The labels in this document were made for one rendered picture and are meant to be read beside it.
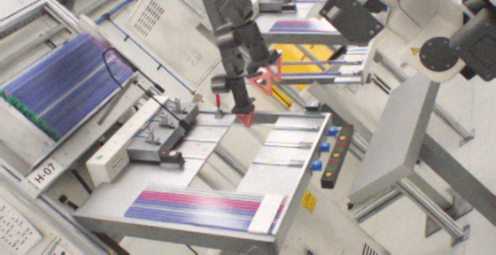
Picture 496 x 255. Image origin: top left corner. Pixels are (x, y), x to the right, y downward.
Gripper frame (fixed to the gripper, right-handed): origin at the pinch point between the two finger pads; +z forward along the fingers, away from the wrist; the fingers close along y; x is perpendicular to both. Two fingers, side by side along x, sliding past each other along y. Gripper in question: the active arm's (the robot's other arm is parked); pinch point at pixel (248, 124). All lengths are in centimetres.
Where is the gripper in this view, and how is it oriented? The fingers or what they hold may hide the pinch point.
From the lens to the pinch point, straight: 212.0
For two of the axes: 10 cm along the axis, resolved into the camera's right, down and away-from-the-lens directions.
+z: 2.3, 8.6, 4.5
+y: -3.4, 5.1, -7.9
